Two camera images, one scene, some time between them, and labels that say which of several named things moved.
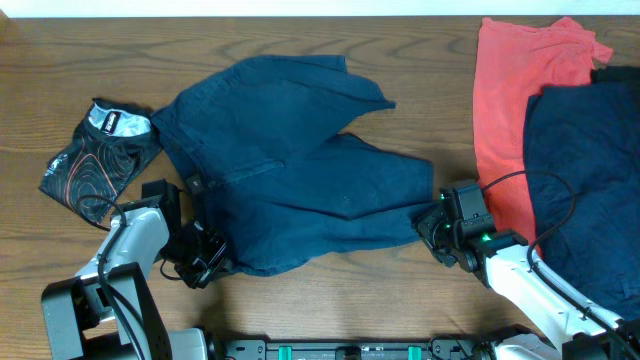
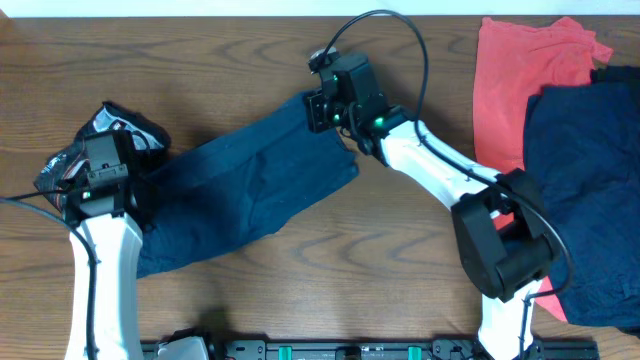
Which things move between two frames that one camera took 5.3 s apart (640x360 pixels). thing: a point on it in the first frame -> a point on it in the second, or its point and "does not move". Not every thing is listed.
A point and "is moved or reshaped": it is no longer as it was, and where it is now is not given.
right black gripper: [423, 225] -> [315, 105]
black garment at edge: [616, 74] does not move
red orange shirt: [511, 63] does not move
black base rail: [353, 349] does not move
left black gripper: [219, 254] -> [151, 187]
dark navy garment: [588, 134] does not move
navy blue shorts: [270, 169] is moved or reshaped
